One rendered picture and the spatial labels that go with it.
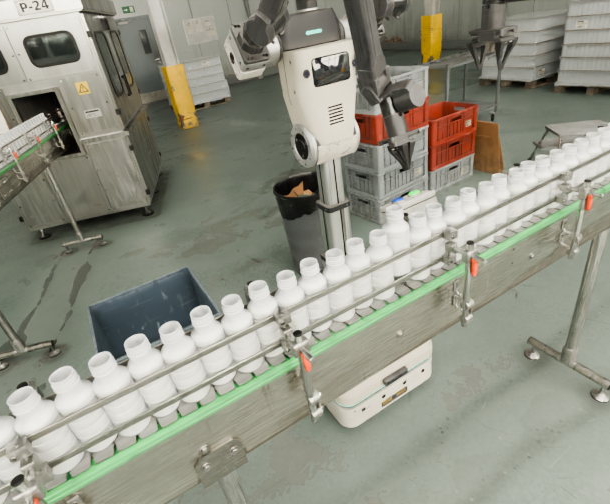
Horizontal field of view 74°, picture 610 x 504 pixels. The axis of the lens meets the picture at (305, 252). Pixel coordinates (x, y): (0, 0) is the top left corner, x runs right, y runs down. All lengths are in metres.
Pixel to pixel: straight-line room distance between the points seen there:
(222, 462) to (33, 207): 4.06
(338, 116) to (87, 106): 3.16
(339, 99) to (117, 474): 1.19
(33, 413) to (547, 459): 1.73
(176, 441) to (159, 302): 0.64
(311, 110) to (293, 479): 1.42
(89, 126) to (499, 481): 4.01
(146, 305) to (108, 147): 3.10
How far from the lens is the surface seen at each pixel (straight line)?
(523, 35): 7.89
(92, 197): 4.55
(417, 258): 0.98
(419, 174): 3.61
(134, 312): 1.39
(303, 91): 1.39
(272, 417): 0.92
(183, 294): 1.40
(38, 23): 4.32
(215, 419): 0.85
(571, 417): 2.13
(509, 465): 1.92
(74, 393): 0.77
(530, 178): 1.25
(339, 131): 1.47
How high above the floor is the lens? 1.60
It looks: 31 degrees down
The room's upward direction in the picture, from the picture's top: 10 degrees counter-clockwise
